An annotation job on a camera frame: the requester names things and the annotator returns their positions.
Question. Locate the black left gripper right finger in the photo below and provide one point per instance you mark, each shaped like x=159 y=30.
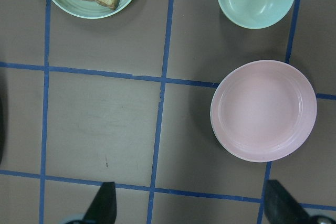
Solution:
x=280 y=206

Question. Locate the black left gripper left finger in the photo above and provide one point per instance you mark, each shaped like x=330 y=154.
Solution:
x=103 y=207

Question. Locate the pink plate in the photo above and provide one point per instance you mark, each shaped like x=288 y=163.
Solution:
x=266 y=110

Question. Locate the cream white plate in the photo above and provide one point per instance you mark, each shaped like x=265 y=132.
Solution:
x=213 y=116

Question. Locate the green plate with sandwich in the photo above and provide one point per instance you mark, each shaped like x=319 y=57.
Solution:
x=89 y=9

